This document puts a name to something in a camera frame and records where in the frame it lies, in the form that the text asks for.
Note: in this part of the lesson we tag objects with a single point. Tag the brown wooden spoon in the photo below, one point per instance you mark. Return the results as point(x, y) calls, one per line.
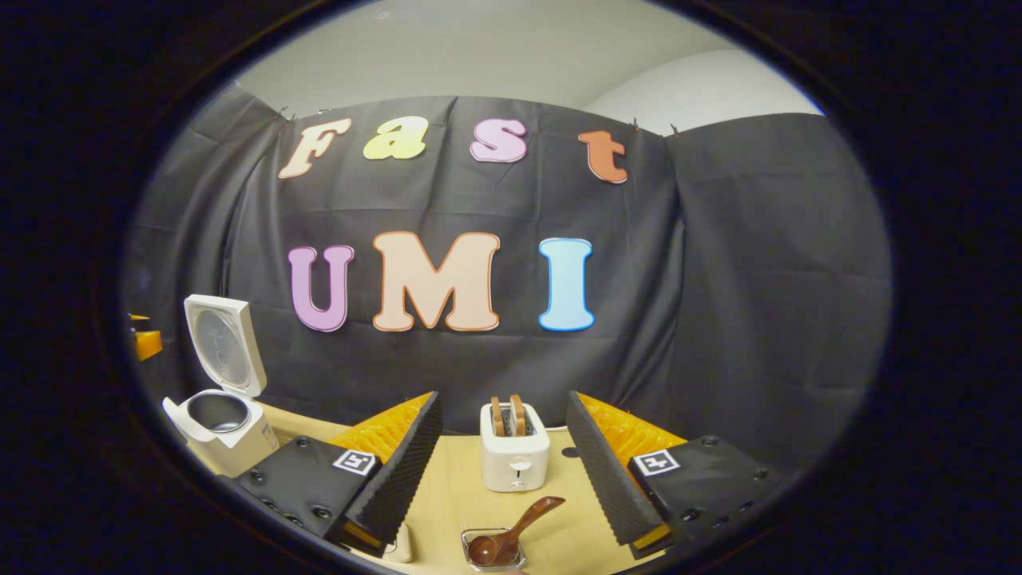
point(519, 523)

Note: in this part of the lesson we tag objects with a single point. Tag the toasted bread slice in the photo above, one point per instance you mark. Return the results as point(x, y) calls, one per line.
point(517, 415)
point(497, 417)

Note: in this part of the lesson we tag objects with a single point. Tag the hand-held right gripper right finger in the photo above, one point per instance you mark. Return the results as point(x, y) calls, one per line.
point(603, 479)

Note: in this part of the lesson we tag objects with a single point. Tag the white toaster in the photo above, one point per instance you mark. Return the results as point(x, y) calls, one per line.
point(515, 459)

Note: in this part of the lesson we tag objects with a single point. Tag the clear chopstick holder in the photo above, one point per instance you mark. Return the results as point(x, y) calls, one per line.
point(469, 539)

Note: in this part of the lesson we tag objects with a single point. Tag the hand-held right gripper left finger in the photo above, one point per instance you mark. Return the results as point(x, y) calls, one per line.
point(403, 479)

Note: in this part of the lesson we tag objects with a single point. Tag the black backdrop cloth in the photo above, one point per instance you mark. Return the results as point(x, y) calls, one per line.
point(718, 279)

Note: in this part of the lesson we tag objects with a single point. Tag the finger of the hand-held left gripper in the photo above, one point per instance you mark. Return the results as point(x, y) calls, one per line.
point(148, 345)

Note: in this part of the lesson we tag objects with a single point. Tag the white rice cooker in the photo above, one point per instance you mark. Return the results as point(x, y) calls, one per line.
point(239, 443)

